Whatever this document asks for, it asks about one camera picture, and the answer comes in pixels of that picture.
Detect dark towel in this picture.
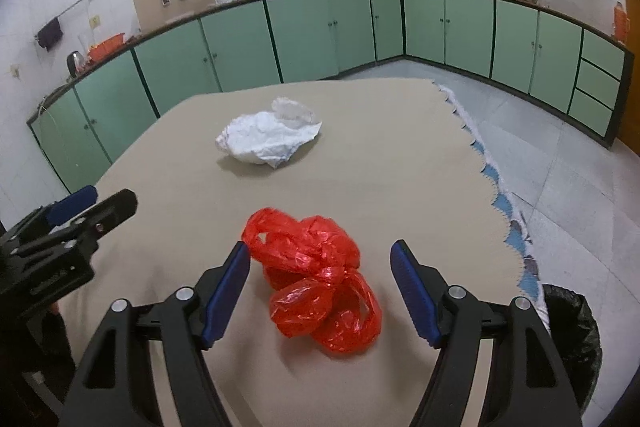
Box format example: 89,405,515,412
36,17,64,52

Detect white crumpled paper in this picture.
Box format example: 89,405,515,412
215,98,322,169

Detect towel rail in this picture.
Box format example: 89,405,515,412
55,0,92,19

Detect green lower kitchen cabinets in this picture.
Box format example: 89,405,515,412
27,0,634,192

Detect black trash bin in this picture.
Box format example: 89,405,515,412
542,284,603,414

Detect brown wooden door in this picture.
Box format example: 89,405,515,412
612,0,640,158

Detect red plastic bag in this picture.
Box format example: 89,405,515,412
241,208,383,355

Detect orange basin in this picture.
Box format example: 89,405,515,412
88,32,125,63

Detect steel kettle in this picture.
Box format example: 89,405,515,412
66,51,86,78

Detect orange thermos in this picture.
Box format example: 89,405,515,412
613,2,630,44

